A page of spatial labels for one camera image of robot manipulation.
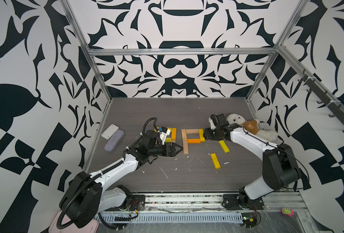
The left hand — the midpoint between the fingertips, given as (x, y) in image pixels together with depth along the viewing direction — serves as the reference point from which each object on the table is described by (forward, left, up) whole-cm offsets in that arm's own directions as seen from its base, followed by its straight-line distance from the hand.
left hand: (177, 145), depth 79 cm
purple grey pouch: (+10, +39, -11) cm, 42 cm away
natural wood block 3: (+18, -12, -15) cm, 27 cm away
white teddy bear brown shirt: (+14, -49, -5) cm, 51 cm away
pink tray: (-33, +40, -11) cm, 53 cm away
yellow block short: (+15, -17, -12) cm, 26 cm away
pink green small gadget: (-31, -51, -11) cm, 61 cm away
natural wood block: (+12, -6, -12) cm, 18 cm away
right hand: (+12, -19, -6) cm, 23 cm away
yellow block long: (-4, -23, -13) cm, 27 cm away
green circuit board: (-33, -33, -15) cm, 49 cm away
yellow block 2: (+5, -31, -13) cm, 34 cm away
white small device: (+19, +44, -13) cm, 50 cm away
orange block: (+10, -12, -14) cm, 21 cm away
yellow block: (+11, +5, -13) cm, 18 cm away
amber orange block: (+16, +1, -13) cm, 21 cm away
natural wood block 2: (+3, -6, -13) cm, 15 cm away
